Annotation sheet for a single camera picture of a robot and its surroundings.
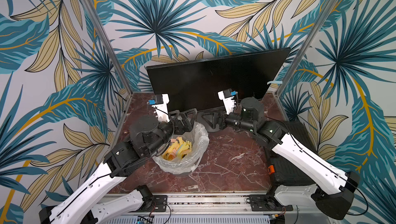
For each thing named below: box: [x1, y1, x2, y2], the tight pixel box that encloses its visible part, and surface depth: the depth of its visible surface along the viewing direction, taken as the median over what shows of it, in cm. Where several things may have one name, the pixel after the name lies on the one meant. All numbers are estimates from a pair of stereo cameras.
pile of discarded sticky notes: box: [162, 136, 192, 162], surface depth 87 cm
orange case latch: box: [267, 165, 275, 175], surface depth 81 cm
